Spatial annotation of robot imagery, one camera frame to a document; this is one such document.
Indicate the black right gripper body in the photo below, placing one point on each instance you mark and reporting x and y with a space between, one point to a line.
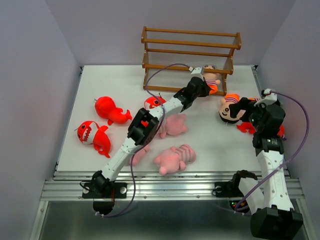
248 115

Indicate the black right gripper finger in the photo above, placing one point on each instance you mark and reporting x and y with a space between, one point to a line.
245 102
226 117

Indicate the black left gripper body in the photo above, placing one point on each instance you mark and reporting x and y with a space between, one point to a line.
202 92

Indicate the boy doll face up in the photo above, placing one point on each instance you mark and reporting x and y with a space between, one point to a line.
230 99

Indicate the boy doll from corner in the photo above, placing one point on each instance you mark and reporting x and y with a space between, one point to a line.
213 81

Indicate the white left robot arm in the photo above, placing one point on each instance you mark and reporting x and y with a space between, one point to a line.
141 132

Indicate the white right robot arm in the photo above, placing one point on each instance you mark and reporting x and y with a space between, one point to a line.
273 216

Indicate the wooden three-tier shelf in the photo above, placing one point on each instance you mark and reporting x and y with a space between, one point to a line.
178 50

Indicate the red shark plush right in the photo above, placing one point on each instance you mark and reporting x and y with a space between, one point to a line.
247 127

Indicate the red shark plush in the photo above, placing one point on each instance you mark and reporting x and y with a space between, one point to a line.
153 101
106 108
247 127
90 133

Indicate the pink pig plush upper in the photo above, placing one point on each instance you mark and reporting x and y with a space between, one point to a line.
173 125

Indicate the pink pig plush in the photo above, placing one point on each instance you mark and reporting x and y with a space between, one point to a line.
174 159
139 155
173 125

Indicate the red shark plush centre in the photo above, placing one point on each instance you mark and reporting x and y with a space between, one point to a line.
153 101

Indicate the pink pig plush lower right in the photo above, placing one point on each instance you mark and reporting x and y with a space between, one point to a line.
174 159

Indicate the pink pig plush lower left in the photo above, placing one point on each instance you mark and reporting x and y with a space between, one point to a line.
139 155

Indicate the red shark plush upper left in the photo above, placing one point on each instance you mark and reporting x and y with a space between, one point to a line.
106 108

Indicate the red shark plush lower left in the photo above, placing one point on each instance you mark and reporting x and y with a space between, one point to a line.
90 133

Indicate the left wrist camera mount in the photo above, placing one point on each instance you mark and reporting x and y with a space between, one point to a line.
196 70

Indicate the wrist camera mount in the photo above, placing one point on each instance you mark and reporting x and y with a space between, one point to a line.
268 97
196 70

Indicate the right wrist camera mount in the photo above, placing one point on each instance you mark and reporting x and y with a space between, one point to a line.
268 97

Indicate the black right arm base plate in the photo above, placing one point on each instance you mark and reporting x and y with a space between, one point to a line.
228 189

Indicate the aluminium rail frame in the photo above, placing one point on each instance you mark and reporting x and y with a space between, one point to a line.
221 151

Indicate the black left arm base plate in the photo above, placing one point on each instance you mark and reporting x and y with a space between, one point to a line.
111 190

